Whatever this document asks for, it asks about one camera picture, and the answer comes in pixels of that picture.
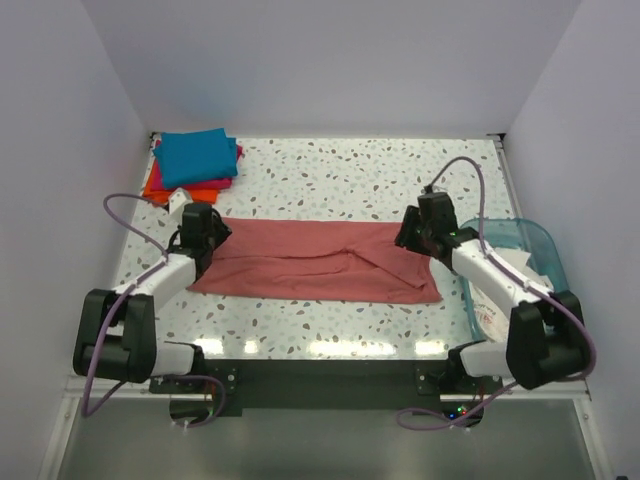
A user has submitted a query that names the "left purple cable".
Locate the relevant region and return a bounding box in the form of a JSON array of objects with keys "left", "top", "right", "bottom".
[{"left": 81, "top": 193, "right": 226, "bottom": 429}]

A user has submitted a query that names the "salmon pink t-shirt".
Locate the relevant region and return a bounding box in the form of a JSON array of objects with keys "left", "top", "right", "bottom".
[{"left": 190, "top": 218, "right": 441, "bottom": 305}]

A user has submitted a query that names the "white t-shirt in bin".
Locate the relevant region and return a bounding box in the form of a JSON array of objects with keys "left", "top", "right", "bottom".
[{"left": 463, "top": 240, "right": 555, "bottom": 343}]

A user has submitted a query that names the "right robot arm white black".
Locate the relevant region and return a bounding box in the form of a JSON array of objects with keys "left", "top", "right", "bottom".
[{"left": 395, "top": 192, "right": 596, "bottom": 393}]

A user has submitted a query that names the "blue folded t-shirt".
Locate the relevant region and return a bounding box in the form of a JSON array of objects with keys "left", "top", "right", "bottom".
[{"left": 153, "top": 128, "right": 238, "bottom": 188}]

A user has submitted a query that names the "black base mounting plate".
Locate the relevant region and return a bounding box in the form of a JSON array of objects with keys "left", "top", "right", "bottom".
[{"left": 148, "top": 359, "right": 503, "bottom": 426}]

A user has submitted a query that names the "aluminium rail frame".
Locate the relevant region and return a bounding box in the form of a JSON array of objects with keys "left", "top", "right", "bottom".
[{"left": 64, "top": 355, "right": 593, "bottom": 401}]

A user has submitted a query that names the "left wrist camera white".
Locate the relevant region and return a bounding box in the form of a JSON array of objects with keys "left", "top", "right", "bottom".
[{"left": 167, "top": 188, "right": 193, "bottom": 220}]

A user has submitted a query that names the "magenta folded t-shirt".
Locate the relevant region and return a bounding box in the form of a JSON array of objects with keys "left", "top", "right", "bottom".
[{"left": 145, "top": 160, "right": 233, "bottom": 192}]

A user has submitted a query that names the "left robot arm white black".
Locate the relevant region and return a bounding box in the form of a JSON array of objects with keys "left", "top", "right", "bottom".
[{"left": 72, "top": 203, "right": 231, "bottom": 392}]

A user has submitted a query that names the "orange folded t-shirt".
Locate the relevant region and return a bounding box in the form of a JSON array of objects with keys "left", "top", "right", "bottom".
[{"left": 143, "top": 161, "right": 219, "bottom": 205}]

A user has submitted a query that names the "teal transparent plastic bin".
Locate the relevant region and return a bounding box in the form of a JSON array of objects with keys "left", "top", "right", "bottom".
[{"left": 452, "top": 218, "right": 569, "bottom": 374}]

